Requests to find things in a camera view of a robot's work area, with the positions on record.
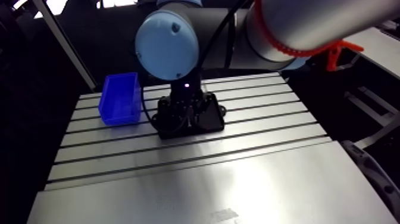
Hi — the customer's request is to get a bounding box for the pale holed strip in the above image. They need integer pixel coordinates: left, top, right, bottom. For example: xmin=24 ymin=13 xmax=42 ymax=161
xmin=340 ymin=139 xmax=400 ymax=214

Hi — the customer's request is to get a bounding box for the blue bin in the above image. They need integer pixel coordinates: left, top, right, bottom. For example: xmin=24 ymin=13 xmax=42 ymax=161
xmin=98 ymin=72 xmax=142 ymax=127

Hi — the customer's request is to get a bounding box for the slanted grey post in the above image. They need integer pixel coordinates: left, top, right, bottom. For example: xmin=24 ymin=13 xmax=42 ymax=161
xmin=31 ymin=0 xmax=98 ymax=92

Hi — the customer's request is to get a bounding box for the black tray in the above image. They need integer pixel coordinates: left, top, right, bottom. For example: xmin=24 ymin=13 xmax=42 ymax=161
xmin=151 ymin=92 xmax=227 ymax=140

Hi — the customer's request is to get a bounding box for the red cable tie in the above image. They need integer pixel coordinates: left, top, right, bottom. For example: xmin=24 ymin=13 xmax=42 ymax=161
xmin=254 ymin=0 xmax=365 ymax=72

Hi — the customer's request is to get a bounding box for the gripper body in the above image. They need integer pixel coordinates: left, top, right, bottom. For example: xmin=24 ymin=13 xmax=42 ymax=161
xmin=168 ymin=67 xmax=208 ymax=109

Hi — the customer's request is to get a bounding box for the thin black cable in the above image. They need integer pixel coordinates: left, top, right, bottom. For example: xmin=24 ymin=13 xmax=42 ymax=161
xmin=141 ymin=89 xmax=190 ymax=133

